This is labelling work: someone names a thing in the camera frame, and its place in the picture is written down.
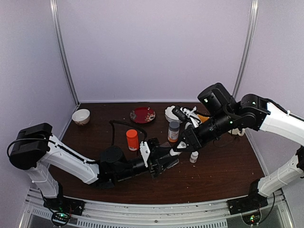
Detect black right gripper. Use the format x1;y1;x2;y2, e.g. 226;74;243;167
172;109;236;152

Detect orange pill bottle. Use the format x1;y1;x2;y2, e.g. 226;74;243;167
126;129;139;152

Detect grey cap pill bottle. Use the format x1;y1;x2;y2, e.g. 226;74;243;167
168;121;180;143

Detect clear plastic pill organizer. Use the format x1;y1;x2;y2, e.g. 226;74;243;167
161;142;179;169

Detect small white pill bottle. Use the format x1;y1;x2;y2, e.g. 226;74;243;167
190;151;199;163

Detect small white dropper bottle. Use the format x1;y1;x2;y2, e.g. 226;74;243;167
170;150;182;157

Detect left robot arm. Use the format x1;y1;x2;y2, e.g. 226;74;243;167
7;123;180;211

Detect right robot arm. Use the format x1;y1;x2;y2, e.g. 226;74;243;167
170;83;304;210

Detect floral mug yellow inside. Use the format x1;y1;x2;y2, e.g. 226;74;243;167
184;114;209;130

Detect cream ribbed mug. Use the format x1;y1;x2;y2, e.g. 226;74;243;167
229;128;245;137

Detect white scalloped bowl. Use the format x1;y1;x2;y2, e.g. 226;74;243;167
164;105;182;123

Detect red floral plate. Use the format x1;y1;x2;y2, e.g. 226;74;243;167
130;107;156;124

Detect white ceramic bowl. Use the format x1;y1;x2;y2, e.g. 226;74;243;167
72;109;90;126

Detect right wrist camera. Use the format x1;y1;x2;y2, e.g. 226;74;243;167
172;106;201;128

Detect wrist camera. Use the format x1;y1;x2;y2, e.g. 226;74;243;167
172;106;201;128
140;138;159;168

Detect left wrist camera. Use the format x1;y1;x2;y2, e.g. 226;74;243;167
140;138;159;168

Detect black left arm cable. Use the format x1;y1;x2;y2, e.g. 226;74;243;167
6;120;148;167

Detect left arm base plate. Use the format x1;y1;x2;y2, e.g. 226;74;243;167
42;196;85;216

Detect right aluminium frame post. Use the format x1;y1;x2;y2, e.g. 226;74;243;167
233;0;259;98

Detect aluminium frame post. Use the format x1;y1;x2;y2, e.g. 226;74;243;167
233;0;259;98
49;0;80;106

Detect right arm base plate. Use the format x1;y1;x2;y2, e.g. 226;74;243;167
227;194;268;215

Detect aluminium front rail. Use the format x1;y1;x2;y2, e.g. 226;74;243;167
19;187;295;228

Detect left aluminium frame post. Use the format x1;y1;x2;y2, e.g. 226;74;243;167
49;0;80;106

